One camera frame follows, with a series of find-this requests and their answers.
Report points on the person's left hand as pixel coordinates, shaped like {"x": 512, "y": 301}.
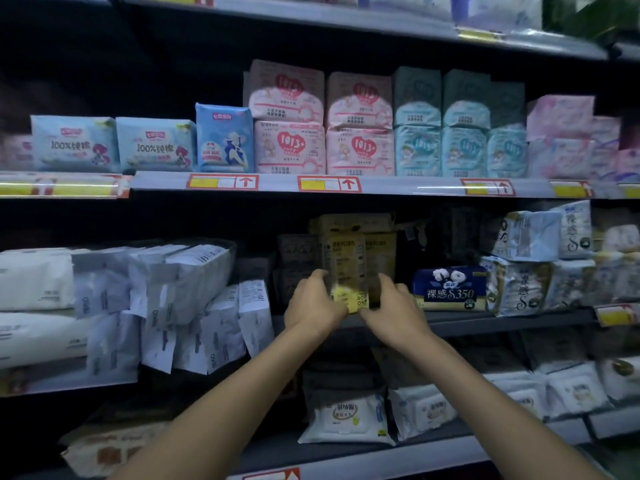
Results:
{"x": 309, "y": 307}

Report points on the person's right hand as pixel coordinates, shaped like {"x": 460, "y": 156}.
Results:
{"x": 397, "y": 319}

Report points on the person's right thumb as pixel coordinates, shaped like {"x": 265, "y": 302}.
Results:
{"x": 371, "y": 317}

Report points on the person's left thumb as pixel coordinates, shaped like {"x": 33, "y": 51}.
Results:
{"x": 336, "y": 309}

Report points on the yellow tall packet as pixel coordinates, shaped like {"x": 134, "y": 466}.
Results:
{"x": 345, "y": 264}

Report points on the person's right forearm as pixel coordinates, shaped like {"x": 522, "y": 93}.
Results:
{"x": 495, "y": 419}

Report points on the person's left forearm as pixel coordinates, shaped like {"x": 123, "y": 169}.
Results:
{"x": 210, "y": 414}

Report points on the dark grey packet stack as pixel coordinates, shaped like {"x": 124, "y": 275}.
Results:
{"x": 296, "y": 264}

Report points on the yellow dark packet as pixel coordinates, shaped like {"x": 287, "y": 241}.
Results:
{"x": 381, "y": 254}

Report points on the blue white tissue pack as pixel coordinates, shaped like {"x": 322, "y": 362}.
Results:
{"x": 450, "y": 289}

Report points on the yellow flat packet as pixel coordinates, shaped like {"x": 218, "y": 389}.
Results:
{"x": 350, "y": 223}

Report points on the white wipes packet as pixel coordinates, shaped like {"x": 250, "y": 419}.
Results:
{"x": 345, "y": 417}
{"x": 520, "y": 392}
{"x": 422, "y": 409}
{"x": 622, "y": 377}
{"x": 575, "y": 389}

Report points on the row of white slim packets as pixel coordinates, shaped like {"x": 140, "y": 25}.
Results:
{"x": 185, "y": 304}

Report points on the pink heart print packet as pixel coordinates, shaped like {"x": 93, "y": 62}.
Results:
{"x": 360, "y": 152}
{"x": 360, "y": 102}
{"x": 285, "y": 92}
{"x": 290, "y": 147}

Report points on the stack of white patterned packets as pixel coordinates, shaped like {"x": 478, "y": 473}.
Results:
{"x": 530, "y": 284}

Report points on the blue packet with figure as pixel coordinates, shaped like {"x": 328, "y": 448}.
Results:
{"x": 225, "y": 139}

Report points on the stack of teal packets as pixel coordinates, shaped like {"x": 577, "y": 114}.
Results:
{"x": 460, "y": 129}

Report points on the light blue cotton packet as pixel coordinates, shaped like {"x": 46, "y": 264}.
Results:
{"x": 75, "y": 144}
{"x": 155, "y": 144}

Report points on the white orange packet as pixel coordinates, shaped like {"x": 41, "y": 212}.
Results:
{"x": 110, "y": 449}

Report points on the stack of pink lilac packets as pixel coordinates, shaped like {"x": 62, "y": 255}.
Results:
{"x": 575, "y": 139}

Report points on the large white soft pack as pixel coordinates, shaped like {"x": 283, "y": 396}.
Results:
{"x": 35, "y": 279}
{"x": 40, "y": 339}

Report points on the white blue packets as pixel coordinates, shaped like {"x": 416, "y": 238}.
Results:
{"x": 480, "y": 7}

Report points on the pale pink packet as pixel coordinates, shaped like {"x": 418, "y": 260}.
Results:
{"x": 17, "y": 152}

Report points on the green packet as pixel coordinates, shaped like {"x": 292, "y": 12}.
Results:
{"x": 592, "y": 14}

